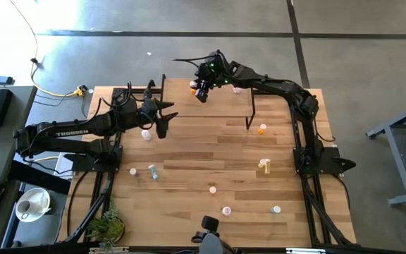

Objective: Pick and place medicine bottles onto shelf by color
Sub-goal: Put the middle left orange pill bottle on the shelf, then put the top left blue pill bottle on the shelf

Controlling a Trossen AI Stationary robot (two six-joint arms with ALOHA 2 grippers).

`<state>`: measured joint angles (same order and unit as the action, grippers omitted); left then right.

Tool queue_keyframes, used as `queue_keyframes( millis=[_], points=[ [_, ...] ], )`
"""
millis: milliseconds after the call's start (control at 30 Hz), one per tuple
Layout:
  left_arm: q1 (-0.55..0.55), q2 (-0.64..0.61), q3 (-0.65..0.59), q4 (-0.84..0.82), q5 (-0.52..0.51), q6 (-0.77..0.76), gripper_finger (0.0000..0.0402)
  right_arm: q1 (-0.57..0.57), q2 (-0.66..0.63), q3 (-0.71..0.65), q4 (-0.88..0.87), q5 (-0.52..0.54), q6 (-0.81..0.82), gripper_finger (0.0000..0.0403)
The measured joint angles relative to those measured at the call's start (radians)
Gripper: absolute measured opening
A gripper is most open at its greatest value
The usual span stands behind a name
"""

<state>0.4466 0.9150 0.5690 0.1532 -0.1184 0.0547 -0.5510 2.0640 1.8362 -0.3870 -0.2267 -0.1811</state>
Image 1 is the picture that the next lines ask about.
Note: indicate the silver bracket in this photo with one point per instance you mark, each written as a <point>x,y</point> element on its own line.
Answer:
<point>303,251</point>
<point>108,249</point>

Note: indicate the white coffee cup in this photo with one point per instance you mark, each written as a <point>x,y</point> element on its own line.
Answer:
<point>24,206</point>

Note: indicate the wooden shelf with black frame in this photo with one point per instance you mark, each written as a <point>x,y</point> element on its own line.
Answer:
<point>224,106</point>

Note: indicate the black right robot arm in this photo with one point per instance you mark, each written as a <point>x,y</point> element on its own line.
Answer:
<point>280,86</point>

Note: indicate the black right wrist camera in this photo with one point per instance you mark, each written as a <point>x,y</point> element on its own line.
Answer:
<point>202,95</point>

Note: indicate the purple pill bottle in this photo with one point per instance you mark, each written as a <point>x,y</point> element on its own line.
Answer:
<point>133,172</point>

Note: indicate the yellow pill bottle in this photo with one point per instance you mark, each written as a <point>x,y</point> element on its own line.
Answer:
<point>267,168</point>
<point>261,162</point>

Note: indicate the yellow plug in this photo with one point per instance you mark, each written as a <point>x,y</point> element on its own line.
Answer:
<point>79,91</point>

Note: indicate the orange pill bottle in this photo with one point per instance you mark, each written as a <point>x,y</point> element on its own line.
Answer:
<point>212,190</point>
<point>192,86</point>
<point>262,128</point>

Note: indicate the green potted plant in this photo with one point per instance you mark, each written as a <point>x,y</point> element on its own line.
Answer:
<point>107,227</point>

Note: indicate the grey metal cart frame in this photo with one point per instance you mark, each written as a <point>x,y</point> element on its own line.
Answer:
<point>397,148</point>

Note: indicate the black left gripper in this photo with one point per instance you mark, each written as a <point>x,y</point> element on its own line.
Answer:
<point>149,112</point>

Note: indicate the black aluminium rig frame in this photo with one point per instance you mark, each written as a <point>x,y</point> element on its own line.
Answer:
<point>292,137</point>

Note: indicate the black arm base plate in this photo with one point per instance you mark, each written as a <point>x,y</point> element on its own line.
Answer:
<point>83,164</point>
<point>333,164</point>

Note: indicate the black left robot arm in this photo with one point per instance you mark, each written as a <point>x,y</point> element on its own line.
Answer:
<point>72,132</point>

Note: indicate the small white disc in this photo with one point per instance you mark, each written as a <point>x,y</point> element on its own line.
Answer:
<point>90,90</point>

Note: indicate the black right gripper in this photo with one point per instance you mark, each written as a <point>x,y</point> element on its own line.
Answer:
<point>213,74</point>

